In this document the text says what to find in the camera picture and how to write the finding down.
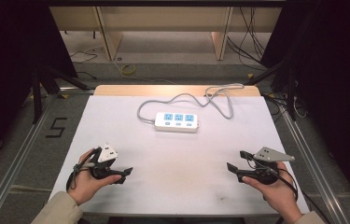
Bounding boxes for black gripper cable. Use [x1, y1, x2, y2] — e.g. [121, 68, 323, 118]
[65, 148, 103, 192]
[267, 167, 331, 224]

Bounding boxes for white power strip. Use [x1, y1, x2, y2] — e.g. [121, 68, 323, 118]
[154, 111, 202, 134]

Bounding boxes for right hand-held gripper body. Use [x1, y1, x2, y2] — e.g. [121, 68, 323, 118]
[236, 146, 296, 186]

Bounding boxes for metal floor rail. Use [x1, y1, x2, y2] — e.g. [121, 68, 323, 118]
[278, 104, 350, 224]
[0, 92, 59, 224]

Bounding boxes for person's left hand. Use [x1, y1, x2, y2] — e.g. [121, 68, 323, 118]
[66, 147, 123, 206]

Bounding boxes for bundle of black cables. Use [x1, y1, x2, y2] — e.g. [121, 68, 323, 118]
[226, 6, 270, 72]

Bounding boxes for white table cover sheet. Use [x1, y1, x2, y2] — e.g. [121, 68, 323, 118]
[49, 94, 310, 217]

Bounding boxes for grey power strip cable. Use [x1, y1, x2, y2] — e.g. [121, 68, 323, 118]
[136, 82, 245, 125]

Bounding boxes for black curtain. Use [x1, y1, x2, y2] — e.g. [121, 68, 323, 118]
[260, 0, 350, 216]
[0, 0, 78, 180]

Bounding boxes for person's right hand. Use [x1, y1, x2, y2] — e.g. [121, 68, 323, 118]
[241, 161, 303, 223]

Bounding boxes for black metal stand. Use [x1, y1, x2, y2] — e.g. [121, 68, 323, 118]
[245, 57, 299, 121]
[31, 63, 91, 125]

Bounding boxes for yellow tape roll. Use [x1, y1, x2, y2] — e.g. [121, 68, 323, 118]
[120, 63, 137, 76]

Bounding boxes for light wooden desk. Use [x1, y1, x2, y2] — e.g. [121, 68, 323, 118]
[49, 6, 283, 62]

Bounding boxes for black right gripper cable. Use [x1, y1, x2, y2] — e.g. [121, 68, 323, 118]
[267, 167, 331, 224]

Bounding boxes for black floor cable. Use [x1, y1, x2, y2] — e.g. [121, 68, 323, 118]
[69, 50, 99, 81]

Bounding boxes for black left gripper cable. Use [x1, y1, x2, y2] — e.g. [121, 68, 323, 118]
[65, 148, 103, 192]

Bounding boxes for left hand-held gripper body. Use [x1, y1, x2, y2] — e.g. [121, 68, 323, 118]
[88, 143, 119, 180]

